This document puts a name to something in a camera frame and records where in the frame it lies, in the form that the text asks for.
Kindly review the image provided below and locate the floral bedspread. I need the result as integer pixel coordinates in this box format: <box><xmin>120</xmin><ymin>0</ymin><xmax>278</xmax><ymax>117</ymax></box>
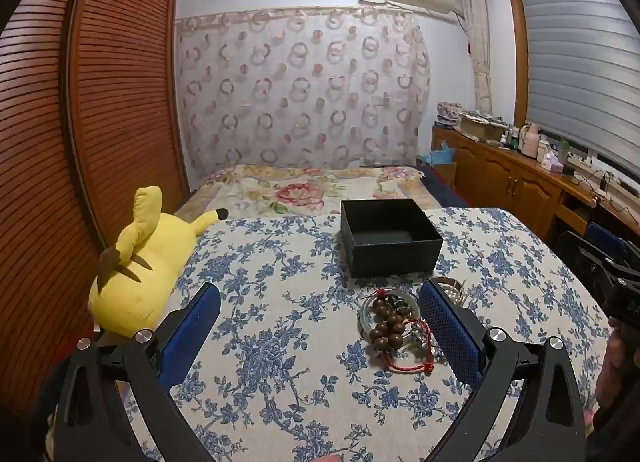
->
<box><xmin>172</xmin><ymin>164</ymin><xmax>441</xmax><ymax>220</ymax></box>

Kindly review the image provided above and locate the yellow plush toy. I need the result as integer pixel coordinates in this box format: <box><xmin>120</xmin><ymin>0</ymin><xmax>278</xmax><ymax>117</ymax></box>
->
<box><xmin>87</xmin><ymin>185</ymin><xmax>230</xmax><ymax>338</ymax></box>

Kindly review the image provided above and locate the black box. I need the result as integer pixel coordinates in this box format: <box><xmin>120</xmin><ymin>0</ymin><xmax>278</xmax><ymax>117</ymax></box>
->
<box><xmin>340</xmin><ymin>198</ymin><xmax>444</xmax><ymax>279</ymax></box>

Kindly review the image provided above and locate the wooden bead bracelet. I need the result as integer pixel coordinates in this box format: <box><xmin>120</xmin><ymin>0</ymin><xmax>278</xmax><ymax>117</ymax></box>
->
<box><xmin>369</xmin><ymin>294</ymin><xmax>408</xmax><ymax>350</ymax></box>

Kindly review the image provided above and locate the white pearl bracelet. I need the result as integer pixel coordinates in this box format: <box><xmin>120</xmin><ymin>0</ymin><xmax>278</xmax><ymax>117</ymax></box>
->
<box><xmin>429</xmin><ymin>276</ymin><xmax>472</xmax><ymax>304</ymax></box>

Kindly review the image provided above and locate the dark blue blanket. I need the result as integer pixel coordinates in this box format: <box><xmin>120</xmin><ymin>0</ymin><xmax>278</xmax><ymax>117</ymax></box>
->
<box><xmin>416</xmin><ymin>164</ymin><xmax>471</xmax><ymax>209</ymax></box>

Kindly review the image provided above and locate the stack of patterned cloth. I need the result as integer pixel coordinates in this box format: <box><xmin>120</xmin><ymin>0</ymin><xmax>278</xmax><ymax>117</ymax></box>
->
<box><xmin>436</xmin><ymin>101</ymin><xmax>463</xmax><ymax>129</ymax></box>

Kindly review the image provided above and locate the pink thermos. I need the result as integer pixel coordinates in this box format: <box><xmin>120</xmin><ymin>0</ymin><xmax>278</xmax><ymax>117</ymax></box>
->
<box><xmin>520</xmin><ymin>123</ymin><xmax>542</xmax><ymax>159</ymax></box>

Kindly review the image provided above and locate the blue floral tablecloth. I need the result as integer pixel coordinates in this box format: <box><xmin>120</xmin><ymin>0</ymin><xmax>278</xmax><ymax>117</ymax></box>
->
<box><xmin>120</xmin><ymin>206</ymin><xmax>613</xmax><ymax>462</ymax></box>

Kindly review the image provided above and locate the red cord bracelet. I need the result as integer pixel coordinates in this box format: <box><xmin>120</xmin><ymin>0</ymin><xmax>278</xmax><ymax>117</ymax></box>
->
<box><xmin>387</xmin><ymin>317</ymin><xmax>435</xmax><ymax>374</ymax></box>

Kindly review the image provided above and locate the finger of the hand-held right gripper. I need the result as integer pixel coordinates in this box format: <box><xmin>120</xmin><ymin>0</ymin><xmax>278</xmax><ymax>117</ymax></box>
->
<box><xmin>586</xmin><ymin>223</ymin><xmax>629</xmax><ymax>266</ymax></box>
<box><xmin>556</xmin><ymin>231</ymin><xmax>609</xmax><ymax>289</ymax></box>

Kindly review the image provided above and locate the grey window blind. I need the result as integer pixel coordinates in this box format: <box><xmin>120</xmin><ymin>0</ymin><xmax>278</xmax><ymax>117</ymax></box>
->
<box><xmin>517</xmin><ymin>0</ymin><xmax>640</xmax><ymax>178</ymax></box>

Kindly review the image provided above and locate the wooden cabinet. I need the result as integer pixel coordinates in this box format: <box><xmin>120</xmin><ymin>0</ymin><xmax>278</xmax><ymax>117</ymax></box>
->
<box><xmin>431</xmin><ymin>124</ymin><xmax>640</xmax><ymax>253</ymax></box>

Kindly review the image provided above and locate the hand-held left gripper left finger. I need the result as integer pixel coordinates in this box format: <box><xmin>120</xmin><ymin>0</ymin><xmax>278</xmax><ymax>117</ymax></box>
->
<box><xmin>52</xmin><ymin>283</ymin><xmax>221</xmax><ymax>462</ymax></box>

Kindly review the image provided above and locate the cardboard box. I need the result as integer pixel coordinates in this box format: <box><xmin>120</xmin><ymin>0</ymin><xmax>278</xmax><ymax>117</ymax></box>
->
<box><xmin>459</xmin><ymin>112</ymin><xmax>506</xmax><ymax>143</ymax></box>

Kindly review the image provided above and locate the person's right forearm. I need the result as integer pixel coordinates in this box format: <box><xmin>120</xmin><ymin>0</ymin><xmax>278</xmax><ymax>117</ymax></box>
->
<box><xmin>590</xmin><ymin>392</ymin><xmax>640</xmax><ymax>462</ymax></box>

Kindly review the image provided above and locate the wooden louvered wardrobe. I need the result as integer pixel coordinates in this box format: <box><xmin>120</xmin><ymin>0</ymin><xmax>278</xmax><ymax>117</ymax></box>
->
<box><xmin>0</xmin><ymin>0</ymin><xmax>191</xmax><ymax>413</ymax></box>

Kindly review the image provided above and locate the circle patterned curtain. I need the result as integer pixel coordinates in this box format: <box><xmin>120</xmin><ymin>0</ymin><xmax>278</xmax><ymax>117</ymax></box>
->
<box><xmin>175</xmin><ymin>7</ymin><xmax>432</xmax><ymax>183</ymax></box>

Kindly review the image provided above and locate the person's right hand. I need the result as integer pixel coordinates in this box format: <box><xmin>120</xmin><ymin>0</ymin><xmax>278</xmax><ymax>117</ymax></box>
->
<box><xmin>596</xmin><ymin>317</ymin><xmax>628</xmax><ymax>410</ymax></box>

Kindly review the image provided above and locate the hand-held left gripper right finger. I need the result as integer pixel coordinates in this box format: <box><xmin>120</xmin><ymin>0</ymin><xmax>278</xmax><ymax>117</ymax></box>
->
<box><xmin>419</xmin><ymin>281</ymin><xmax>587</xmax><ymax>462</ymax></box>

